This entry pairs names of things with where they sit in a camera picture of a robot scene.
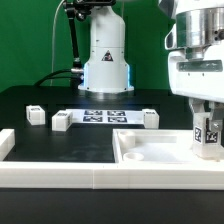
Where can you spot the printed marker sheet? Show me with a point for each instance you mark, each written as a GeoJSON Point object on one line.
{"type": "Point", "coordinates": [107, 116]}

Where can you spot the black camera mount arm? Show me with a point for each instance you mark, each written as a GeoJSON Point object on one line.
{"type": "Point", "coordinates": [80, 10]}

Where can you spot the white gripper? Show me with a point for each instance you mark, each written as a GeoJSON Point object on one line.
{"type": "Point", "coordinates": [198, 79]}

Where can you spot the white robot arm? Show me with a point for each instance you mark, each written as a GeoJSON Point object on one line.
{"type": "Point", "coordinates": [192, 50]}

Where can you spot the white U-shaped fence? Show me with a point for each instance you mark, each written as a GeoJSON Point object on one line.
{"type": "Point", "coordinates": [130, 175]}

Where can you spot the white square tabletop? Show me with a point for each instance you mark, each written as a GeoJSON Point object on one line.
{"type": "Point", "coordinates": [156, 146]}

